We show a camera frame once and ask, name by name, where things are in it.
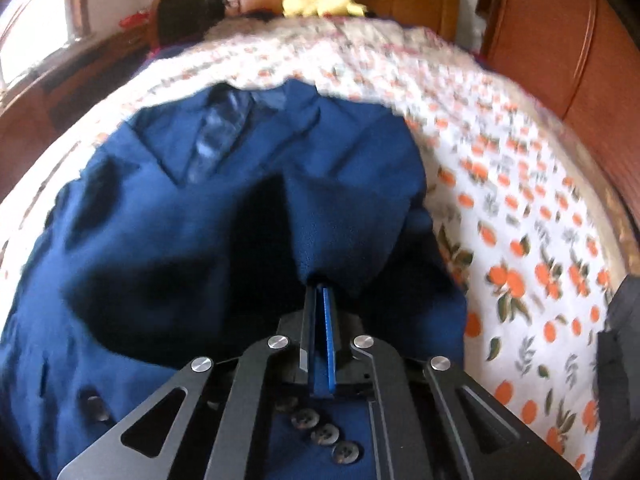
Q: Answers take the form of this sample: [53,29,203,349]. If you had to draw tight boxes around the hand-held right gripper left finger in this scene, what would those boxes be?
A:
[57,282,322,480]

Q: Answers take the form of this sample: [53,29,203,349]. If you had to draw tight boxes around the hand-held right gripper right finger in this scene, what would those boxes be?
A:
[321,285,587,480]

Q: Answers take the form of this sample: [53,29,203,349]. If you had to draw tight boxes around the navy blue suit jacket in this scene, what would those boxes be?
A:
[0,79,468,480]

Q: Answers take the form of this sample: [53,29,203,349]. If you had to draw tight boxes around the orange print bedsheet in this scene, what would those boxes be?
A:
[0,35,633,480]

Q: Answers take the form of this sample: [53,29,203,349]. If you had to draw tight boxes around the black folded garment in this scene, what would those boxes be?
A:
[595,327,640,480]

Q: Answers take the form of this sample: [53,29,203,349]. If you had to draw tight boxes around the floral quilt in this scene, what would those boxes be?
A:
[207,12,486,61]

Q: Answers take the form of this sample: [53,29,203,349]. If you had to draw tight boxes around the long wooden desk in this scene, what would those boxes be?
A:
[0,25,157,181]

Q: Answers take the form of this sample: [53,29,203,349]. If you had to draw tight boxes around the wooden chair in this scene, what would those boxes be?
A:
[149,0,167,52]

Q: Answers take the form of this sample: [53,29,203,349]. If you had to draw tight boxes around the wooden slatted wardrobe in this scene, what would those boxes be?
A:
[475,0,640,273]

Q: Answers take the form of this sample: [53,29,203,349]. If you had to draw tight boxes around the window with brown frame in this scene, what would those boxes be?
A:
[0,0,91,91]

